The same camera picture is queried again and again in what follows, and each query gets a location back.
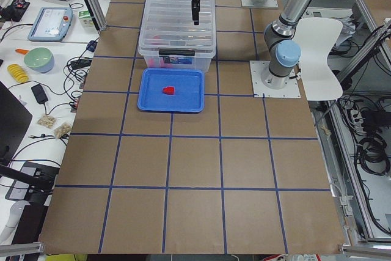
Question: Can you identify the clear plastic box lid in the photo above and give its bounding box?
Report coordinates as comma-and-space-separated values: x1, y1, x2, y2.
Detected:
138, 0, 216, 55

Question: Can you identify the clear plastic storage box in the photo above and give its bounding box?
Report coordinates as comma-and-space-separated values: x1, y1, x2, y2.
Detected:
137, 0, 217, 74

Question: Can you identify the blue plastic tray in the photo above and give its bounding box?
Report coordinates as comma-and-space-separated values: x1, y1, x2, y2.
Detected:
137, 68, 205, 113

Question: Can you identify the green white carton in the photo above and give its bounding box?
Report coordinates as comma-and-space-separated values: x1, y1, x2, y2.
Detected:
78, 10, 95, 28

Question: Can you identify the white chair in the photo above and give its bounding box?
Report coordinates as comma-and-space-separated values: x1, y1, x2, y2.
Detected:
293, 17, 343, 101

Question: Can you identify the near teach pendant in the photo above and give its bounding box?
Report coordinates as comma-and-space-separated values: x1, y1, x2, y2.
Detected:
27, 7, 73, 42

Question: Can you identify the green bowl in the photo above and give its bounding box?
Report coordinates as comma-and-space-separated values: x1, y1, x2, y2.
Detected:
24, 47, 54, 73

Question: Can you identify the black power adapter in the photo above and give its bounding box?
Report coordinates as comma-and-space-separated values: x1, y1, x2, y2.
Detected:
31, 84, 48, 105

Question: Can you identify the yellow sliced toy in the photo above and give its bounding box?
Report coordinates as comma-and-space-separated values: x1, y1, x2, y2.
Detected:
7, 64, 29, 83

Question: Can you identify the black box handle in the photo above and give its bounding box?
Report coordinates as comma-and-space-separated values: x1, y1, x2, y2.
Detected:
158, 48, 195, 56

